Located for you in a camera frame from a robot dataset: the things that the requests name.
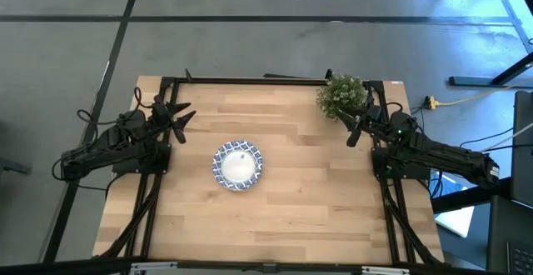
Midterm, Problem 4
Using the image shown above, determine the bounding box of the black desk foot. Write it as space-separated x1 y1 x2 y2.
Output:
448 52 533 88

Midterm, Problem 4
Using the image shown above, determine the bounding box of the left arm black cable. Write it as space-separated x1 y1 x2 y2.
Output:
76 86 145 127

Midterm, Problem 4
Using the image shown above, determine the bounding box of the white paper sheet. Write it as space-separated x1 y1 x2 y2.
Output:
435 206 476 238

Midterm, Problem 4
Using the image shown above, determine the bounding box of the blue patterned paper bowl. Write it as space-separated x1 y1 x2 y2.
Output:
212 141 264 193
212 140 264 191

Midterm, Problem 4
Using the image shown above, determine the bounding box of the black floor cable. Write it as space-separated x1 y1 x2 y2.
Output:
459 127 516 149

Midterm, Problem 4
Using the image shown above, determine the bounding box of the long yellow power cable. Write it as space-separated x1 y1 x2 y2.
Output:
435 77 533 106

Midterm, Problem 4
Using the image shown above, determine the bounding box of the black table beam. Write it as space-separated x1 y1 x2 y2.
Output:
431 177 513 214

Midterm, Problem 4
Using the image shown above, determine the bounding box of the black keyboard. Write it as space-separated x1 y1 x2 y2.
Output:
506 241 533 275

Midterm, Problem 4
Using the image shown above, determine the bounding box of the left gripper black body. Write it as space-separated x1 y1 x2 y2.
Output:
152 94 175 131

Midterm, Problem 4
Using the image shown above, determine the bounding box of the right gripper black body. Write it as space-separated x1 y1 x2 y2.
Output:
359 105 385 133

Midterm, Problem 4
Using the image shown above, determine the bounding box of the dark grey stand foot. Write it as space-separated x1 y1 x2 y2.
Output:
0 156 32 175

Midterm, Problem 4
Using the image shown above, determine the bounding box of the small green potted plant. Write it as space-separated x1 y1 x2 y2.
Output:
315 72 370 121

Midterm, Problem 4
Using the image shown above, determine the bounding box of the black aluminium table frame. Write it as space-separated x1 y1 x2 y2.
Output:
93 68 446 268

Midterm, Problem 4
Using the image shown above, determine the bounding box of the black crossbar with silver brackets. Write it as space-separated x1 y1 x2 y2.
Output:
0 257 496 275

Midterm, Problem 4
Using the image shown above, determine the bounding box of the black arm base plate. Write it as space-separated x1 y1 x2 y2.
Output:
371 146 432 181
111 140 172 175

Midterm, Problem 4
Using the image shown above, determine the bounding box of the dark grey monitor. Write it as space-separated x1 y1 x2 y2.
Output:
511 90 533 208

